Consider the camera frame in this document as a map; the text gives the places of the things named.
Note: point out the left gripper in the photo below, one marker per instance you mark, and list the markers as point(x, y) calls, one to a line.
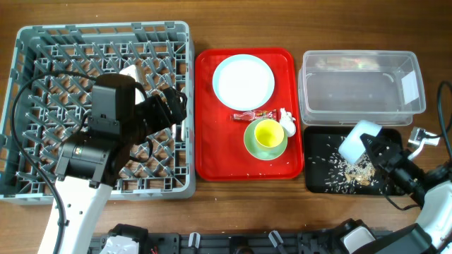
point(178, 110)

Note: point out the green saucer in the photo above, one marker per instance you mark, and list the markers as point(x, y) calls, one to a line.
point(250, 145)

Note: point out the red plastic tray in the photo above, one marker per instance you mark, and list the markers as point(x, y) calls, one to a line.
point(220, 153)

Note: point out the white plastic fork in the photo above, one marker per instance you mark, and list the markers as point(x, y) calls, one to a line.
point(174, 131)

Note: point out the light blue plate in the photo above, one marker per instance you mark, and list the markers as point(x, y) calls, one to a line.
point(243, 82)

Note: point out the grey plastic dishwasher rack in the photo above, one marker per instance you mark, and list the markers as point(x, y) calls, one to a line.
point(49, 91)

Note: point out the white plastic spoon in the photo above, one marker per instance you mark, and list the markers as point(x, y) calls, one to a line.
point(183, 131)

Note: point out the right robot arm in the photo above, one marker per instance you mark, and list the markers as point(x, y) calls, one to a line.
point(431, 192)

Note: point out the light blue bowl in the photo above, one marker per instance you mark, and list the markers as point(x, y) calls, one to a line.
point(352, 148)

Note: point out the clear plastic bin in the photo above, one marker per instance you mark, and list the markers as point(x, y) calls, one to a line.
point(342, 87)

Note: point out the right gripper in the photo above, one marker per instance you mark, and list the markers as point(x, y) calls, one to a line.
point(390, 158)

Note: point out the white tissue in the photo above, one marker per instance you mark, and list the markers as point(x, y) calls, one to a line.
point(287, 121)

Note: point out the red snack wrapper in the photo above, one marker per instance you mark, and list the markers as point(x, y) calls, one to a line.
point(253, 115)

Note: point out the black waste tray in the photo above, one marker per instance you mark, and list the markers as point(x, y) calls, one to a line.
point(318, 176)

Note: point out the yellow plastic cup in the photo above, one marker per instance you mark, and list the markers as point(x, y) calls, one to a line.
point(268, 134)

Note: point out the rice food scraps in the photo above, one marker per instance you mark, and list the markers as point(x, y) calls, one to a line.
point(353, 169)

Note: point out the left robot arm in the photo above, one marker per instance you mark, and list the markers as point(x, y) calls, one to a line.
point(89, 162)

